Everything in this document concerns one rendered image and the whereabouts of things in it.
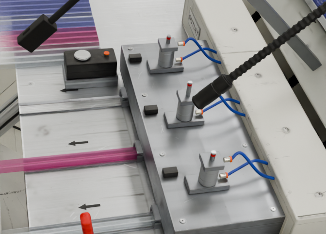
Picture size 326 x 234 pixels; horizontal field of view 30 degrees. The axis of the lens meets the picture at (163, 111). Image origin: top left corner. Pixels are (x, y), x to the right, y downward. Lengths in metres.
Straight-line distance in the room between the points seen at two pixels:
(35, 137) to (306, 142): 0.36
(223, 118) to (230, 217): 0.16
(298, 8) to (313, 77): 0.13
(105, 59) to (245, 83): 0.21
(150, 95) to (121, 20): 0.27
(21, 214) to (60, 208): 0.62
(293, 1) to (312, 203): 0.36
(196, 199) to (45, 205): 0.19
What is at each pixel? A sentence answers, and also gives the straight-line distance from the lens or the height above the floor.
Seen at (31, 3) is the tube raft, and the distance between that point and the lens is 1.09.
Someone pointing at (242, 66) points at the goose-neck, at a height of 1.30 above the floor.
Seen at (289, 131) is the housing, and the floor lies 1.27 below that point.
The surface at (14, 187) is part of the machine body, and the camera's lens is 1.43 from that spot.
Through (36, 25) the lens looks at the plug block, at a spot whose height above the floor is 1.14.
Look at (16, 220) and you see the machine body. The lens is 1.37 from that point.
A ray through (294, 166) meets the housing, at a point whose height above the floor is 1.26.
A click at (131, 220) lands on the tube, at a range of 0.75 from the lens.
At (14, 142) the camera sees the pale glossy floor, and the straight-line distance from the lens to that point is 2.73.
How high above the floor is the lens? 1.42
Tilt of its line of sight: 19 degrees down
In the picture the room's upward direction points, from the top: 53 degrees clockwise
